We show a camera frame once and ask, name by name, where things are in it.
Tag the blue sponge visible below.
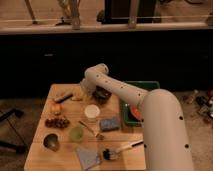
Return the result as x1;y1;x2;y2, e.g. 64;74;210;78
100;117;120;132

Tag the dark brown bowl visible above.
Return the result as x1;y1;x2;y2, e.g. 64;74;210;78
92;86;111;104

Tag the black white dish brush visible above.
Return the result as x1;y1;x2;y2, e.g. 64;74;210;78
102;140;144;161

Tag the orange bowl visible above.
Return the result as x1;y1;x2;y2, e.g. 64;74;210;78
129;106;142;120

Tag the green plastic tray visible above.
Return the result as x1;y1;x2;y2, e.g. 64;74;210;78
120;81;160;127

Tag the wooden folding table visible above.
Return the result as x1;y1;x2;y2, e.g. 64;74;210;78
24;84;142;171

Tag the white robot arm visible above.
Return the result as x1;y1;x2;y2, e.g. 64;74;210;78
80;63;195;171

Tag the blue grey cloth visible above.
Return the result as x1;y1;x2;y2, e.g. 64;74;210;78
76;147;101;171

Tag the black chair base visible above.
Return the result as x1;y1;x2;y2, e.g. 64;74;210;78
0;107;28;155

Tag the white cup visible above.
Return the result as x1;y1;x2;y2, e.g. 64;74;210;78
84;104;100;122

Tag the green plastic cup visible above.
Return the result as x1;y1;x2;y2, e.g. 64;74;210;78
69;126;84;143

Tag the orange fruit piece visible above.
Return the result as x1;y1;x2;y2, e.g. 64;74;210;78
50;103;62;115

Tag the dark eraser block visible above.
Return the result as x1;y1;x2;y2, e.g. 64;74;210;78
53;92;73;103

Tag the metal fork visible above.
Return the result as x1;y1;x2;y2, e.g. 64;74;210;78
79;121;104;140

